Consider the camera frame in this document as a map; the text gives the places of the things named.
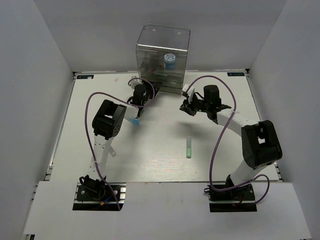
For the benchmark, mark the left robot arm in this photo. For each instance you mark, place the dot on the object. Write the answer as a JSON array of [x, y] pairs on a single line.
[[108, 120]]

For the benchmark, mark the clear plastic drawer organizer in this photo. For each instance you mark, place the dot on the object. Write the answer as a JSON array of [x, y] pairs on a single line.
[[153, 43]]

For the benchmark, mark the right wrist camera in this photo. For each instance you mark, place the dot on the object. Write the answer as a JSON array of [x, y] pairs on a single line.
[[188, 92]]

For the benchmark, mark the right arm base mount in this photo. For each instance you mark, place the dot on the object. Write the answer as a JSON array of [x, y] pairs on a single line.
[[239, 200]]

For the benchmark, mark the blue highlighter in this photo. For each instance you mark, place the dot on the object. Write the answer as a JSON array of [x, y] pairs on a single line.
[[134, 121]]

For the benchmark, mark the left blue corner label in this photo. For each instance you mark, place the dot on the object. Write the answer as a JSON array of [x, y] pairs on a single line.
[[84, 77]]

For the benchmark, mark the blue white round tape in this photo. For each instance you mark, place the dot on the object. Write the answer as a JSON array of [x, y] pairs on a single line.
[[169, 61]]

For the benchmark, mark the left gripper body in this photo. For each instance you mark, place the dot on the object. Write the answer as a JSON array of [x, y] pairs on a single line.
[[149, 93]]

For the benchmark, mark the orange highlighter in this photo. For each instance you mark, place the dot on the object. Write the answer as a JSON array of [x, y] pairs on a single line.
[[112, 151]]

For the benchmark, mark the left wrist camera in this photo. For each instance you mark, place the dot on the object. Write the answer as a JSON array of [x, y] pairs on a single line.
[[133, 82]]

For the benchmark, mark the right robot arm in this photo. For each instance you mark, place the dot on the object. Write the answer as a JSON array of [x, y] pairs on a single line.
[[259, 140]]

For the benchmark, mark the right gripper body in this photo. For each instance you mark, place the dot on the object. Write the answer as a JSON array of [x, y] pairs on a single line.
[[200, 105]]

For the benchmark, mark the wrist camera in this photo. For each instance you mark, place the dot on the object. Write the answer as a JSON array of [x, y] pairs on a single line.
[[188, 92], [133, 82]]

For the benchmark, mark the green highlighter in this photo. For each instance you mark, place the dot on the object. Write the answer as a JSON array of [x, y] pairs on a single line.
[[189, 148]]

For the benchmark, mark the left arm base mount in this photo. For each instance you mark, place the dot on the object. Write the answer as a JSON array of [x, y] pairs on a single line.
[[87, 200]]

